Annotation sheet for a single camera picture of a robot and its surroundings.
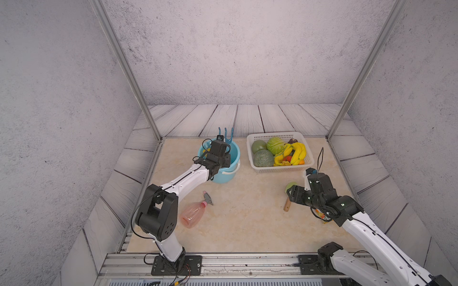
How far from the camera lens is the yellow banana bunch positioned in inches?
38.5

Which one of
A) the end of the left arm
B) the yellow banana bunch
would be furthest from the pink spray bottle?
the yellow banana bunch

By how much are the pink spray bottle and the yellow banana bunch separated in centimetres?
50

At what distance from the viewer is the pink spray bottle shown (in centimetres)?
82

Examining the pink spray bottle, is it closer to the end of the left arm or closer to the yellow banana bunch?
the end of the left arm
